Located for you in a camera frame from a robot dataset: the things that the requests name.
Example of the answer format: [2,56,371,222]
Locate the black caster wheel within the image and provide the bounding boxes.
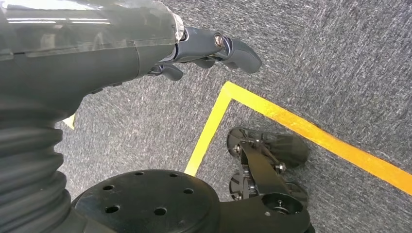
[226,127,310,168]
[229,173,258,201]

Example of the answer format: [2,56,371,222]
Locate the yellow floor tape square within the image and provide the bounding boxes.
[184,81,412,197]

